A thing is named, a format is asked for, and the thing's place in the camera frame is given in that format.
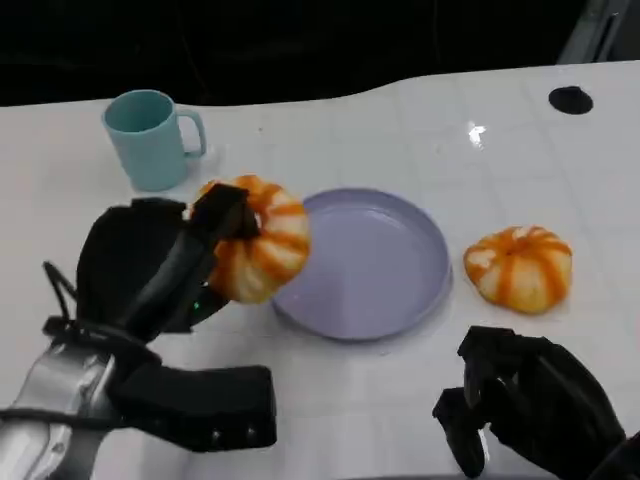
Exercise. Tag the orange white toy bread roll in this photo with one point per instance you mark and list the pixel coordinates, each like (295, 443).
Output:
(520, 272)
(275, 250)

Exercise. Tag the black round table grommet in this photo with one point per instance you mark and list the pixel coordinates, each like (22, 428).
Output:
(570, 100)

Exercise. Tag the lilac plate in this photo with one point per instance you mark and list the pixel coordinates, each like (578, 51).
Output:
(375, 260)

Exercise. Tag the pale green mug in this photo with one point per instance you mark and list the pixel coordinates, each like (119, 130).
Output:
(150, 155)

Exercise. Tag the grey metal frame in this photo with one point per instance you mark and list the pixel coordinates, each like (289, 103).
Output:
(590, 35)

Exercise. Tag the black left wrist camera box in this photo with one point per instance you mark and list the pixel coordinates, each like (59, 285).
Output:
(200, 410)

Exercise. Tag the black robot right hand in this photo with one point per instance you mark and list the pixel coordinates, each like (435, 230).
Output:
(540, 400)

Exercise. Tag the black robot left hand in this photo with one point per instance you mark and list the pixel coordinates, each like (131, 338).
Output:
(125, 260)

